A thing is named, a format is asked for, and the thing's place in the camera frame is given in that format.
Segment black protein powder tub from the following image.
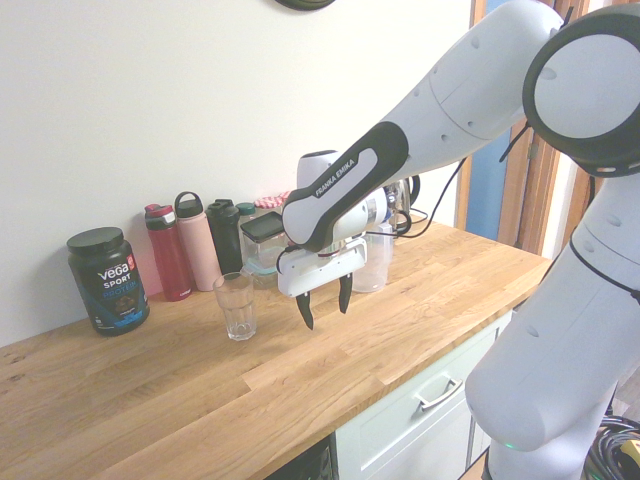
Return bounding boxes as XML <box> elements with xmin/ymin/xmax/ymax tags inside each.
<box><xmin>66</xmin><ymin>226</ymin><xmax>151</xmax><ymax>337</ymax></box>

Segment red water bottle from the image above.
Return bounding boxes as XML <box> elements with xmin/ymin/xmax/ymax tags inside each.
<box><xmin>144</xmin><ymin>203</ymin><xmax>194</xmax><ymax>303</ymax></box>

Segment coiled black cables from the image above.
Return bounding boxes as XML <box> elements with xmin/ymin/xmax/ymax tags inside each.
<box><xmin>589</xmin><ymin>412</ymin><xmax>640</xmax><ymax>480</ymax></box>

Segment steel electric kettle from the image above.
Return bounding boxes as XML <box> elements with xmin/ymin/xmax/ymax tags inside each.
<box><xmin>385</xmin><ymin>174</ymin><xmax>422</xmax><ymax>217</ymax></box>

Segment black dishwasher front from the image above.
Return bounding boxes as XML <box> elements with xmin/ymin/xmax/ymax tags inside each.
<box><xmin>277</xmin><ymin>433</ymin><xmax>337</xmax><ymax>480</ymax></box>

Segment pink water bottle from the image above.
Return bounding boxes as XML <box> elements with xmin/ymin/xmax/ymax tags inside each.
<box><xmin>173</xmin><ymin>191</ymin><xmax>223</xmax><ymax>292</ymax></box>

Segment wooden door frame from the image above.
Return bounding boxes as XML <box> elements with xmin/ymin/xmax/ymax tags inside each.
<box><xmin>469</xmin><ymin>0</ymin><xmax>569</xmax><ymax>261</ymax></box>

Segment glass container with teal lid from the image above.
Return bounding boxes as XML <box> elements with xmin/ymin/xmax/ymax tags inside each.
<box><xmin>241</xmin><ymin>258</ymin><xmax>281</xmax><ymax>290</ymax></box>

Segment square container with black lid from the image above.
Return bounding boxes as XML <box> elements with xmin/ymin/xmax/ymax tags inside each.
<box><xmin>239</xmin><ymin>210</ymin><xmax>289</xmax><ymax>269</ymax></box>

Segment clear drinking glass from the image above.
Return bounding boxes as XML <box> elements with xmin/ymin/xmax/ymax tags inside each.
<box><xmin>212</xmin><ymin>271</ymin><xmax>257</xmax><ymax>342</ymax></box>

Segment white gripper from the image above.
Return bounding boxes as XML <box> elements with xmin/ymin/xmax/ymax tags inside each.
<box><xmin>276</xmin><ymin>238</ymin><xmax>368</xmax><ymax>331</ymax></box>

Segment black round wall object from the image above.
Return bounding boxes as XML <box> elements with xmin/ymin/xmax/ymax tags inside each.
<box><xmin>269</xmin><ymin>0</ymin><xmax>337</xmax><ymax>11</ymax></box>

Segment clear bottle with green lid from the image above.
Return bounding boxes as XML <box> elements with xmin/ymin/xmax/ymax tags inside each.
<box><xmin>235</xmin><ymin>201</ymin><xmax>259</xmax><ymax>261</ymax></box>

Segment clear pitcher with blue lid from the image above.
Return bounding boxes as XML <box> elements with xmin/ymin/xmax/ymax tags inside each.
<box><xmin>351</xmin><ymin>231</ymin><xmax>395</xmax><ymax>294</ymax></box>

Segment black shaker bottle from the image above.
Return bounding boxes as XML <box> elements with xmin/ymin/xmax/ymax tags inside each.
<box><xmin>205</xmin><ymin>198</ymin><xmax>244</xmax><ymax>276</ymax></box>

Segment blue door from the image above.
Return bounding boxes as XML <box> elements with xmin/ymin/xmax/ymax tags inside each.
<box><xmin>472</xmin><ymin>132</ymin><xmax>517</xmax><ymax>247</ymax></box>

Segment yellow box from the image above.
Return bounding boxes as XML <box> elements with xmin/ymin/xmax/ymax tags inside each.
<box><xmin>617</xmin><ymin>439</ymin><xmax>640</xmax><ymax>476</ymax></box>

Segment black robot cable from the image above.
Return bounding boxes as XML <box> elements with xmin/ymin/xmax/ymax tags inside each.
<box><xmin>368</xmin><ymin>117</ymin><xmax>534</xmax><ymax>240</ymax></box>

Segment white cabinet drawer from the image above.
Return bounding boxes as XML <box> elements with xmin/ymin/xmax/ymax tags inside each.
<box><xmin>333</xmin><ymin>309</ymin><xmax>516</xmax><ymax>480</ymax></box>

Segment silver drawer handle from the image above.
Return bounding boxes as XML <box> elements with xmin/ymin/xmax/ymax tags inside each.
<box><xmin>413</xmin><ymin>377</ymin><xmax>464</xmax><ymax>412</ymax></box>

